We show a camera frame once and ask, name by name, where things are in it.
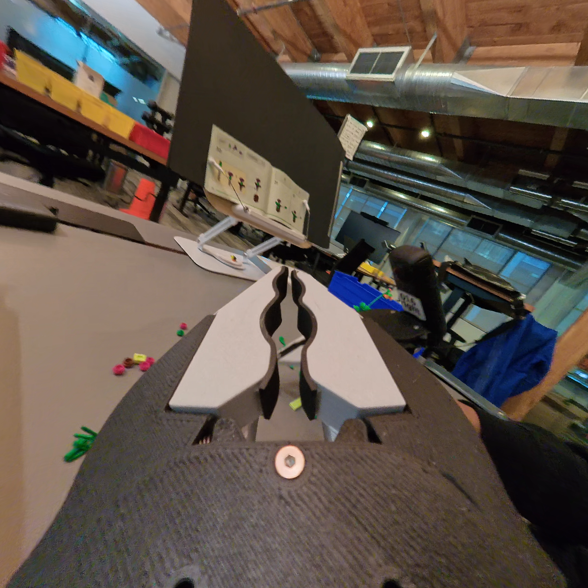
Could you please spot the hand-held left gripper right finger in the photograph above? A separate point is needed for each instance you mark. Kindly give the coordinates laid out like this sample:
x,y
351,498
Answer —
x,y
358,363

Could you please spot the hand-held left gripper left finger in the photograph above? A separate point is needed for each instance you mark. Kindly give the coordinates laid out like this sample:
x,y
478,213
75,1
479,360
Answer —
x,y
220,363

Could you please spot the person's right forearm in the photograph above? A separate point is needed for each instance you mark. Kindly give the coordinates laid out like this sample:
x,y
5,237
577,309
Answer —
x,y
528,459

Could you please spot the yellow plastic bin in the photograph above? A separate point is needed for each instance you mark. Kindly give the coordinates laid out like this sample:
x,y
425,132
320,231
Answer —
x,y
370,268

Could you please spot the pink toy pot with plant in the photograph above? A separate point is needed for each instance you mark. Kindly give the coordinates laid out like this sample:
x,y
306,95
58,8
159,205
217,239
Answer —
x,y
367,305

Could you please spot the blue plastic bin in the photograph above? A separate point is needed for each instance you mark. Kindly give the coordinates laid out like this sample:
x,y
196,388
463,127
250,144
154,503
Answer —
x,y
353,287

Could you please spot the black bag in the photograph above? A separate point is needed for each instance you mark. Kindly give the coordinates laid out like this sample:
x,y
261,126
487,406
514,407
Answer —
x,y
477,273

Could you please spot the black office chair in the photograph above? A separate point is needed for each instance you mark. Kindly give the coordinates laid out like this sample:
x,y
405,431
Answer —
x,y
356,257

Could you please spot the wooden top standing desk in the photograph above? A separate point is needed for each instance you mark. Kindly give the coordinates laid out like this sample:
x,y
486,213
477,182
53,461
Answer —
x,y
482,285

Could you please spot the large black monitor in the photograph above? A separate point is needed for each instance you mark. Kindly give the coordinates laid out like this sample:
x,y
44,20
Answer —
x,y
363,234

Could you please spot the pink toy flower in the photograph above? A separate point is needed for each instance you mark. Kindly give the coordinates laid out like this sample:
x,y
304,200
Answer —
x,y
146,365

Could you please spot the blue jacket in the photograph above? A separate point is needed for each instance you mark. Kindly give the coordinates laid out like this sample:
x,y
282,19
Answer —
x,y
505,358

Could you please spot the hanging white paper sign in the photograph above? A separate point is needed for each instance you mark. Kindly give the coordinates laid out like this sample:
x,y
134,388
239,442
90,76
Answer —
x,y
353,137

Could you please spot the green toy stem with leaves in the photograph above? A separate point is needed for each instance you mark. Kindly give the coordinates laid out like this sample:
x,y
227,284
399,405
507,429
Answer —
x,y
80,443

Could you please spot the toy instruction booklet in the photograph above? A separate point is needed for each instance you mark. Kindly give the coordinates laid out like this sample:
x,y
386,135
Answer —
x,y
248,183

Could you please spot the orange plastic container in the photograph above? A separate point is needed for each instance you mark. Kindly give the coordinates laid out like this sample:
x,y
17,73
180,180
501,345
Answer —
x,y
142,197

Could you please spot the grey metal bucket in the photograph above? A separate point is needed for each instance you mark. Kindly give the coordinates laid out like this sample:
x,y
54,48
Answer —
x,y
115,177

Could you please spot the white ceiling vent grille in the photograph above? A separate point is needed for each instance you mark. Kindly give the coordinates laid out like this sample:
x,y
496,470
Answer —
x,y
379,63

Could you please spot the red storage bin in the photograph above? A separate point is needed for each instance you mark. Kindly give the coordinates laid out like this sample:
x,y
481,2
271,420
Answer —
x,y
149,140

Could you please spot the dark grey desktop monitor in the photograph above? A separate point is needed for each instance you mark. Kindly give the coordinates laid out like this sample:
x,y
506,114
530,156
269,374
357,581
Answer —
x,y
248,115

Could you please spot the black power bank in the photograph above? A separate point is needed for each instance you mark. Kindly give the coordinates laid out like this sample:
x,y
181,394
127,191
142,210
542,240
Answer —
x,y
27,218

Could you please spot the long wooden workbench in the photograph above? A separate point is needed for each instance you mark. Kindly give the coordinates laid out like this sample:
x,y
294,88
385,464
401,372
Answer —
x,y
82,133

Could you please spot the row of yellow storage bins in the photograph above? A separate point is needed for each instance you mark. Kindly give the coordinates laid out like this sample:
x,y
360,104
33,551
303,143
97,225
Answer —
x,y
69,92

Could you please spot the wooden post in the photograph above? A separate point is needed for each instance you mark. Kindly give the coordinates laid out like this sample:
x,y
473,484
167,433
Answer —
x,y
551,367

